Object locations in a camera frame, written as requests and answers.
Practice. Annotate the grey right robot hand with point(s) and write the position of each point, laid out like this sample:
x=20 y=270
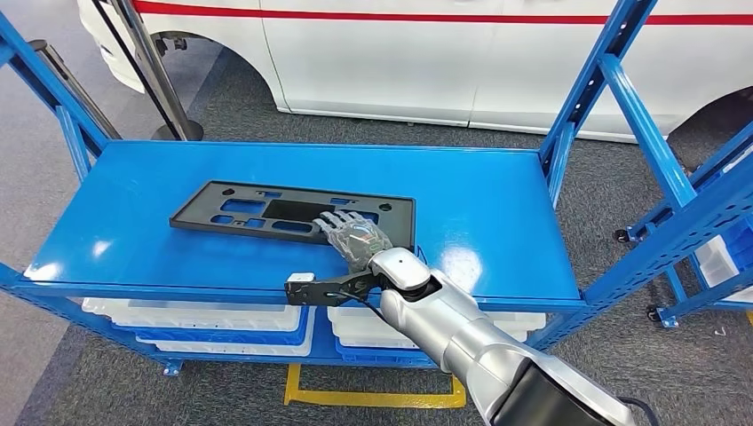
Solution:
x=356 y=238

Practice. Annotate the black plastic panel part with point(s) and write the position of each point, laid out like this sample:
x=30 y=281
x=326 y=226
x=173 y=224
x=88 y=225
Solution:
x=200 y=214

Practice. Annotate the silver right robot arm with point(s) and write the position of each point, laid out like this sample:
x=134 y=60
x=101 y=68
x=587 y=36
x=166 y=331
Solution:
x=465 y=341

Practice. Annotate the blue steel shelf rack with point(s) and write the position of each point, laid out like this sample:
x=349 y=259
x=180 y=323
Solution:
x=176 y=176

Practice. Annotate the white car with red stripe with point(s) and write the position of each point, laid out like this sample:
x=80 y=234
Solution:
x=382 y=64

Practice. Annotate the black barrier belt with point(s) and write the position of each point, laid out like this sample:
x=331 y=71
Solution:
x=132 y=64

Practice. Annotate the blue wheeled rack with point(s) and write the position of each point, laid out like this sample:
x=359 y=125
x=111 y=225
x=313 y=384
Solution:
x=682 y=294

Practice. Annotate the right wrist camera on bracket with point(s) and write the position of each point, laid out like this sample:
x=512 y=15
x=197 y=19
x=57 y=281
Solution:
x=312 y=291

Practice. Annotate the silver stanchion post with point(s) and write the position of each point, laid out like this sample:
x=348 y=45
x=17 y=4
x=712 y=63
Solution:
x=156 y=76

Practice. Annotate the dark stanchion post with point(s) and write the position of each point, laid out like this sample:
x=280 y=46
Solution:
x=73 y=88

